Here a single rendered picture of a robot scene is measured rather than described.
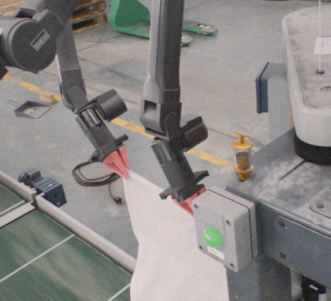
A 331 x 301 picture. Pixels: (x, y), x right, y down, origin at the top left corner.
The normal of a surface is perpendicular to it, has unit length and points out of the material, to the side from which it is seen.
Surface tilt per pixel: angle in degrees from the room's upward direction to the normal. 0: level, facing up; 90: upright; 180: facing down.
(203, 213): 90
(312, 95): 0
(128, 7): 76
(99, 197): 0
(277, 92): 90
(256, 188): 35
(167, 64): 85
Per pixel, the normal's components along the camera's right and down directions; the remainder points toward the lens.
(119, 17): 0.63, 0.04
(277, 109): -0.72, 0.40
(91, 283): -0.12, -0.87
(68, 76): 0.22, -0.11
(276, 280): 0.68, 0.27
